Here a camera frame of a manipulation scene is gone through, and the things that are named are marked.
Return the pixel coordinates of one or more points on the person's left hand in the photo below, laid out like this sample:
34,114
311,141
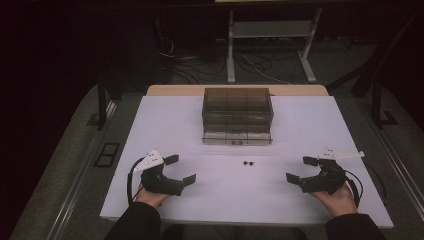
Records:
151,199

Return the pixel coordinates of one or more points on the black metal stand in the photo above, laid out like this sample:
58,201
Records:
101,106
377,106

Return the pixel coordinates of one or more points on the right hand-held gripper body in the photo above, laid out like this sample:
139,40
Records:
328,178

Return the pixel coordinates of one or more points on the transparent brown drawer box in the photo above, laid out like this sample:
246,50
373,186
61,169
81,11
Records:
237,115

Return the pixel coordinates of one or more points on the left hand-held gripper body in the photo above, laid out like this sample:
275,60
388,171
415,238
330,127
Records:
156,181

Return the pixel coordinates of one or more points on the grey metal stand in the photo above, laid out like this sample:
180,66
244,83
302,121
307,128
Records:
271,29

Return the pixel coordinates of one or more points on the black floor outlet plate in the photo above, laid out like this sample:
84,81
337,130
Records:
107,154

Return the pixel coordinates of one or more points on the person's right hand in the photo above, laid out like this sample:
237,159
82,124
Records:
340,203

